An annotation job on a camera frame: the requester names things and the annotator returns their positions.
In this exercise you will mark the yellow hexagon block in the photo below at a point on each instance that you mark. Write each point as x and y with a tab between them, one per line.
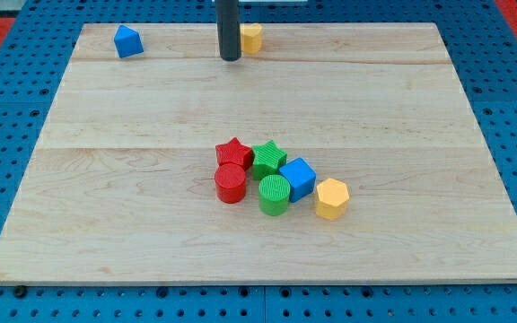
331	199

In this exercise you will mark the green star block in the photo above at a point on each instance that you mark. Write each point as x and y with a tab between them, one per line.
268	158

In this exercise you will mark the red star block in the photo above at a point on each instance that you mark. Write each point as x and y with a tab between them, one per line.
234	152

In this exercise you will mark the green cylinder block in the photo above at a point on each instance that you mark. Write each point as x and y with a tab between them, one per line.
274	194

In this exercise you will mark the red cylinder block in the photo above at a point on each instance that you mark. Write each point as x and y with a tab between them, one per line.
230	183

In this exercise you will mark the blue cube block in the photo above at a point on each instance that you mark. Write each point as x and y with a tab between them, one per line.
301	177

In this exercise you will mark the yellow heart block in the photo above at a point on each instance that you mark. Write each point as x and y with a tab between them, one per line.
251	38

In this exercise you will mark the light wooden board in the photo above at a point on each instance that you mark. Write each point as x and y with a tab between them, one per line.
120	187

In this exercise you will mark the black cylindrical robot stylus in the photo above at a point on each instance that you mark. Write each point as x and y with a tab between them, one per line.
228	29

